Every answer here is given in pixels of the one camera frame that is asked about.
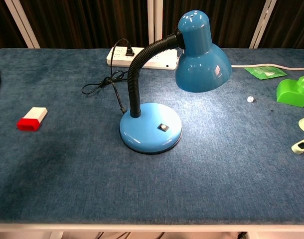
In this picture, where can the blue gooseneck desk lamp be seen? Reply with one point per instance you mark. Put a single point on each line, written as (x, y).
(149, 127)

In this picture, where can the white eraser with red sleeve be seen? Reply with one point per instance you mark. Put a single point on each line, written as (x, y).
(33, 118)

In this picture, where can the black curtain panel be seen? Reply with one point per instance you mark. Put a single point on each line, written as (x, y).
(229, 17)
(291, 25)
(87, 22)
(5, 25)

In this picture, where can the blue fabric table cover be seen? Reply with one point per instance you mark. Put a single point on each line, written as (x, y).
(117, 179)

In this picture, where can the white power strip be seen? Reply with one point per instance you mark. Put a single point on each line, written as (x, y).
(154, 61)

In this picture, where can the small white die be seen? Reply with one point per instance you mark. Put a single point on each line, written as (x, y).
(251, 99)

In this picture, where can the green foil packet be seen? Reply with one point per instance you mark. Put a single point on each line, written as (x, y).
(265, 72)

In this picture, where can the green toy building block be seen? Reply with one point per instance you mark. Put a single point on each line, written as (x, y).
(291, 93)

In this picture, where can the white frame post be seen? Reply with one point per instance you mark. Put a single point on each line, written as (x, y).
(155, 20)
(22, 25)
(262, 25)

